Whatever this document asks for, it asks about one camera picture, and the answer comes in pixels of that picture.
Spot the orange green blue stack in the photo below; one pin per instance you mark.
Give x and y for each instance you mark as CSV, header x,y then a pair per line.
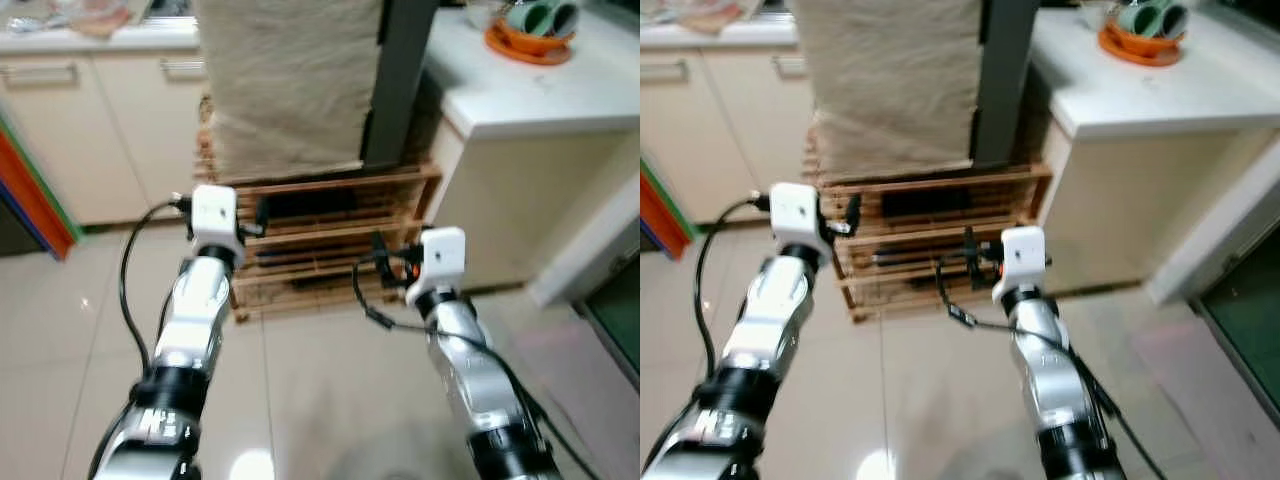
x,y
35,200
662,215

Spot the green mug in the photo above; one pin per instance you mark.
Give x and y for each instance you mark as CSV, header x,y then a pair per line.
x,y
1173,14
525,16
562,14
1138,16

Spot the orange plate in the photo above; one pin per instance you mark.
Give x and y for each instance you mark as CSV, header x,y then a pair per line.
x,y
525,48
1135,50

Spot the dark green floor mat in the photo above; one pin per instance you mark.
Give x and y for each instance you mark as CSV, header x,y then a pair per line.
x,y
1245,320
620,320

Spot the wooden wine rack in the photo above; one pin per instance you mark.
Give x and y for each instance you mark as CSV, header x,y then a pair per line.
x,y
920,250
320,250

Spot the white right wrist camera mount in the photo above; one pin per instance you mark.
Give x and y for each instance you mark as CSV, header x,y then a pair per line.
x,y
1023,256
443,258

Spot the silver mini fridge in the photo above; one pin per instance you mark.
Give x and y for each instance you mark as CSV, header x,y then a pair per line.
x,y
290,80
890,80

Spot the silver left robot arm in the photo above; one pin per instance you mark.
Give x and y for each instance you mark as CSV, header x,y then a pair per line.
x,y
765,320
190,320

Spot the beige kitchen cabinet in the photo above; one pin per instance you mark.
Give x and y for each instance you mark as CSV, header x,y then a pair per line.
x,y
740,150
100,150

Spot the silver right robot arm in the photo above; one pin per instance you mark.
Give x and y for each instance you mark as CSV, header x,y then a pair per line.
x,y
470,370
1050,370

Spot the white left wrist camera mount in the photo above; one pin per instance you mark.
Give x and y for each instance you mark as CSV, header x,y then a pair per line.
x,y
214,215
795,212

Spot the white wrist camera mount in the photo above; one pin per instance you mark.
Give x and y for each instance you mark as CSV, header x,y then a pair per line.
x,y
443,258
795,212
1023,256
214,215

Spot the white counter cabinet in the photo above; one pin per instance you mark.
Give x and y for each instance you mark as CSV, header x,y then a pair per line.
x,y
530,150
1150,160

